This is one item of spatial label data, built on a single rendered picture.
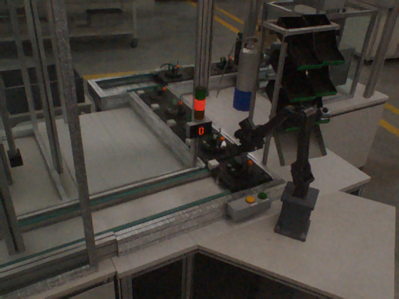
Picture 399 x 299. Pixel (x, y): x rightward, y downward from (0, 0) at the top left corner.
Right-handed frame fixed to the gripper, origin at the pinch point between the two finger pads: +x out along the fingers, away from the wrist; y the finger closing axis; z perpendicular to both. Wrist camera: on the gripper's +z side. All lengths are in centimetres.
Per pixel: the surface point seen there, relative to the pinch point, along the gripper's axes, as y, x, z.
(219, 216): 23.1, 4.3, -26.3
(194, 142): 19.4, 5.5, 12.3
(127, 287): 72, 13, -40
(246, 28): -77, 43, 101
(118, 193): 61, 18, 1
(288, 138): -30.4, -0.7, -0.9
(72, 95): 82, -57, 16
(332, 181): -51, 7, -30
